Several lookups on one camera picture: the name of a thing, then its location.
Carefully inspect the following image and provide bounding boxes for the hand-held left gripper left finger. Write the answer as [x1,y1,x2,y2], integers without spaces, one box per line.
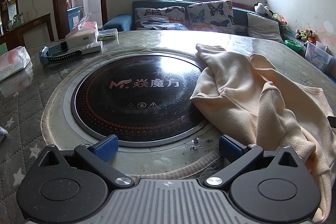
[34,134,134,189]

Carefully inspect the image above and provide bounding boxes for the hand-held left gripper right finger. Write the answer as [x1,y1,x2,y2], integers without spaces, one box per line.
[203,134,313,189]

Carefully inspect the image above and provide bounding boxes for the cream fleece garment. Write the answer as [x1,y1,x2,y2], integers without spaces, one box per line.
[189,43,336,223]

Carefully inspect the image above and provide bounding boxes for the round black induction cooktop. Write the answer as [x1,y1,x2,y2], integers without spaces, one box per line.
[63,50,214,148]

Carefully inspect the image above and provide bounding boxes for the clear cartoon print storage box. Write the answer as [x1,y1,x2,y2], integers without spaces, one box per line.
[304,41,336,72]

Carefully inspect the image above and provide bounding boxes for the green bowl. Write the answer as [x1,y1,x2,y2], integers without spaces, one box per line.
[284,40,301,51]

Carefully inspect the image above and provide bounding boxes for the green plush toy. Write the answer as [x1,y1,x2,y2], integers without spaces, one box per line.
[301,29,317,42]

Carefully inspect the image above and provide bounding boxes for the white remote control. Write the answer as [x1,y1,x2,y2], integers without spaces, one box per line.
[67,41,103,55]

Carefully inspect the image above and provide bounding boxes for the blue smartwatch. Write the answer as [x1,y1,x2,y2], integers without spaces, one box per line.
[39,42,79,66]

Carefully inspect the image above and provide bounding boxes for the clear lidded green container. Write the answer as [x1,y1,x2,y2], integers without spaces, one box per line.
[97,28,118,41]

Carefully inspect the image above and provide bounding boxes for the colourful plush toy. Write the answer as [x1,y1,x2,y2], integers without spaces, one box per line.
[273,13,288,27]

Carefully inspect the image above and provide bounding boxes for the grey pillow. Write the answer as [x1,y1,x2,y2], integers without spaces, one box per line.
[247,12,284,44]

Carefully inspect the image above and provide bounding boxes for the small pink tissue pack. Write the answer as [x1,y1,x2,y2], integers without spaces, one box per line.
[77,12,98,32]

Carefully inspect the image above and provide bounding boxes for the large pink tissue pack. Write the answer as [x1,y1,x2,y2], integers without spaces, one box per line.
[0,46,31,82]

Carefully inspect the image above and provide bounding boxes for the blue sofa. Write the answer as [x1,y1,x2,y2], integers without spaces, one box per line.
[101,0,336,78]

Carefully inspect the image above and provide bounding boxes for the white board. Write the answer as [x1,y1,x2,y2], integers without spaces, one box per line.
[23,27,51,46]

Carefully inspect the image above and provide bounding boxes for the upright butterfly print pillow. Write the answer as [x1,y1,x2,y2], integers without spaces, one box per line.
[186,0,236,35]

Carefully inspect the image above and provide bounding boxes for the blue framed white box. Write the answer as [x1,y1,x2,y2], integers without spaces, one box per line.
[67,6,84,33]

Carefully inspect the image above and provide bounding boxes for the panda plush toy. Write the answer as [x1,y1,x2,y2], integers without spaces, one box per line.
[253,2,274,17]

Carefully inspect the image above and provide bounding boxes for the flat butterfly print pillow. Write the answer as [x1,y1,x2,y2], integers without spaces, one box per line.
[134,6,189,31]

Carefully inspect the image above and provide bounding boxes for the wooden sideboard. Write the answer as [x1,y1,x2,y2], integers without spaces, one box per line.
[0,13,54,49]

